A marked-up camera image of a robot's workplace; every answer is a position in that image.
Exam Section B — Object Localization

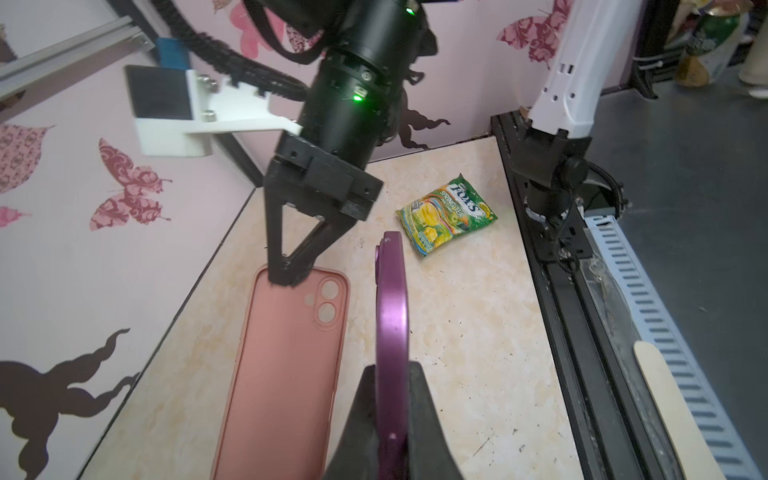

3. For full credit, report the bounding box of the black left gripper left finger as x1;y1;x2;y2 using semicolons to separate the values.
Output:
323;365;379;480

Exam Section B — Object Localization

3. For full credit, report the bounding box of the green candy bag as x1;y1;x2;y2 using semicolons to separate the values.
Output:
396;175;498;256

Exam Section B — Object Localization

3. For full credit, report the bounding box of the white slotted cable duct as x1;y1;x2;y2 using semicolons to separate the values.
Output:
586;215;762;479

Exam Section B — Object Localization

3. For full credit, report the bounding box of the beige wooden spatula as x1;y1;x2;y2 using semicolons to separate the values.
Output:
633;341;726;480

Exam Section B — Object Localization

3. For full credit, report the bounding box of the black corrugated cable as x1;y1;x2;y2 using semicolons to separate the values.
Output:
149;0;310;102

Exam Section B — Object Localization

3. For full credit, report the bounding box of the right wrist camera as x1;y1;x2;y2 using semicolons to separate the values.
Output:
124;37;302;158

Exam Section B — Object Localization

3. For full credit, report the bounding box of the aluminium rail back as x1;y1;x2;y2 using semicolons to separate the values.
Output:
1;16;155;101

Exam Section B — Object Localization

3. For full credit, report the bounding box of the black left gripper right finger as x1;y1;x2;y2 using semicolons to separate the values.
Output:
402;361;463;480

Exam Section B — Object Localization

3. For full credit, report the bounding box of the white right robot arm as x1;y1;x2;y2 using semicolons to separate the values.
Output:
245;1;640;286

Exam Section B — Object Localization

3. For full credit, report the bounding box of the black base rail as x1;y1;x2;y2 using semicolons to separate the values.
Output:
491;111;667;479

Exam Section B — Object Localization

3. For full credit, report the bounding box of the pink phone case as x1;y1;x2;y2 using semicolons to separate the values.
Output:
211;268;350;479

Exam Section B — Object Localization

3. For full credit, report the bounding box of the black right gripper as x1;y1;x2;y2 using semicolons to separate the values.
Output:
264;131;383;287

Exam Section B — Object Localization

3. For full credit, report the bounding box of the purple smartphone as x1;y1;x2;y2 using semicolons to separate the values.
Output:
375;231;409;479

